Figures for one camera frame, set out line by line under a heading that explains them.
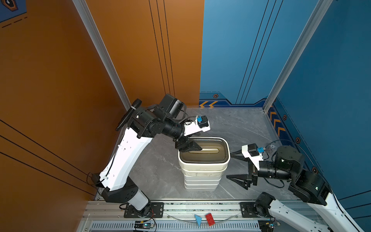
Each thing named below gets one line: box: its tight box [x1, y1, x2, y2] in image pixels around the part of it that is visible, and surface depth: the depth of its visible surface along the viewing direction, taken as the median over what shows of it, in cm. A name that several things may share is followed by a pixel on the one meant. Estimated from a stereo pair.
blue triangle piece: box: [194, 214, 203, 227], surface depth 72 cm
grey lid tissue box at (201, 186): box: [184, 184, 219, 190], surface depth 77 cm
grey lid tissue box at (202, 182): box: [184, 179, 221, 186], surface depth 72 cm
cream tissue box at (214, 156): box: [178, 136, 231, 172], surface depth 55 cm
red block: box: [205, 212, 216, 227], surface depth 71 cm
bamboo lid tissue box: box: [185, 188, 216, 192], surface depth 81 cm
